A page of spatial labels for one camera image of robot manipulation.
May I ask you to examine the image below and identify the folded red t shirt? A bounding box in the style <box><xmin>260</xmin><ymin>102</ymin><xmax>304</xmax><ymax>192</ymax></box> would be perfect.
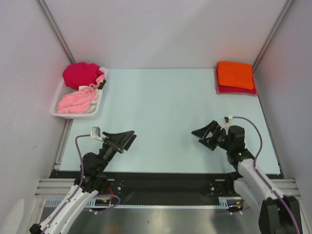
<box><xmin>215</xmin><ymin>69</ymin><xmax>257</xmax><ymax>95</ymax></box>

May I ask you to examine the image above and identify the crumpled magenta t shirt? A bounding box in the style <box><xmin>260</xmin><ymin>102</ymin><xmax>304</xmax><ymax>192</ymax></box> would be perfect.
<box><xmin>62</xmin><ymin>62</ymin><xmax>104</xmax><ymax>90</ymax></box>

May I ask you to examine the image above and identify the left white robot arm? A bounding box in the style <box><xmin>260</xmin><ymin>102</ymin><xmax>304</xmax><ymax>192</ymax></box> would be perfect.
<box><xmin>29</xmin><ymin>127</ymin><xmax>136</xmax><ymax>234</ymax></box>

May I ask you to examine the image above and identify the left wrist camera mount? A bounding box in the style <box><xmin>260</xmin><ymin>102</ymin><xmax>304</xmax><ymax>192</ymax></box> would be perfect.
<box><xmin>90</xmin><ymin>127</ymin><xmax>103</xmax><ymax>141</ymax></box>

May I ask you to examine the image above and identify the orange t shirt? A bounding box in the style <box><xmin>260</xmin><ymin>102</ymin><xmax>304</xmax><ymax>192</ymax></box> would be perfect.
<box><xmin>217</xmin><ymin>61</ymin><xmax>254</xmax><ymax>90</ymax></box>

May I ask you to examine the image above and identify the white plastic basket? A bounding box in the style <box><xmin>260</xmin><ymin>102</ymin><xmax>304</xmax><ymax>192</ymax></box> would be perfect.
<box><xmin>50</xmin><ymin>66</ymin><xmax>107</xmax><ymax>119</ymax></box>

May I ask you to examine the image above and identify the white slotted cable duct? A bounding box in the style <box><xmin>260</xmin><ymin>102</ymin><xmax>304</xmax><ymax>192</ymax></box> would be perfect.
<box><xmin>44</xmin><ymin>196</ymin><xmax>244</xmax><ymax>210</ymax></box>

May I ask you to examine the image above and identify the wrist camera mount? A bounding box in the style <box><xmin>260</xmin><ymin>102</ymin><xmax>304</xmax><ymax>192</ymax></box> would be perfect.
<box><xmin>90</xmin><ymin>127</ymin><xmax>103</xmax><ymax>141</ymax></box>
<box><xmin>222</xmin><ymin>116</ymin><xmax>233</xmax><ymax>130</ymax></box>

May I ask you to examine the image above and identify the aluminium frame rail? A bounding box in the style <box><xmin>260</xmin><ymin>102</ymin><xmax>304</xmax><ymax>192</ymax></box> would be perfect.
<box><xmin>35</xmin><ymin>178</ymin><xmax>300</xmax><ymax>197</ymax></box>

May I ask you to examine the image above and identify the folded pink t shirt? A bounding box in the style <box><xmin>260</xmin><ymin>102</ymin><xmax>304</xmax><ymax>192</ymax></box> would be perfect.
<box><xmin>214</xmin><ymin>65</ymin><xmax>258</xmax><ymax>97</ymax></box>

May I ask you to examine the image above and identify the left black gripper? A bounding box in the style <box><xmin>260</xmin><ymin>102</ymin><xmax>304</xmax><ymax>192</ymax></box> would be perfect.
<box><xmin>97</xmin><ymin>131</ymin><xmax>137</xmax><ymax>172</ymax></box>

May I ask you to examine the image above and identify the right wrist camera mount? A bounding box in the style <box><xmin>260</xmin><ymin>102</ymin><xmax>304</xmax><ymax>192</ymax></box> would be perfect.
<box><xmin>222</xmin><ymin>116</ymin><xmax>233</xmax><ymax>130</ymax></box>

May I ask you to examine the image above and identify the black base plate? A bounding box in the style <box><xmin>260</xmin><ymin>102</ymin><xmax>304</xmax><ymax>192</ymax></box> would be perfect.
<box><xmin>48</xmin><ymin>170</ymin><xmax>254</xmax><ymax>206</ymax></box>

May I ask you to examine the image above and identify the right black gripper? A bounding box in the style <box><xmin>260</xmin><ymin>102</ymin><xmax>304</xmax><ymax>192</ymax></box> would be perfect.
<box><xmin>192</xmin><ymin>120</ymin><xmax>233</xmax><ymax>151</ymax></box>

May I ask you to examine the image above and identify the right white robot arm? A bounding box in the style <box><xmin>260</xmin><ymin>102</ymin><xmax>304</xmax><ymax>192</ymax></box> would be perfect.
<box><xmin>192</xmin><ymin>117</ymin><xmax>303</xmax><ymax>234</ymax></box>

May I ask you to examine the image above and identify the crumpled pink t shirt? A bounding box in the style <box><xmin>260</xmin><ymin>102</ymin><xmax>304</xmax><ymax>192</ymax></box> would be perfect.
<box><xmin>58</xmin><ymin>74</ymin><xmax>106</xmax><ymax>114</ymax></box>

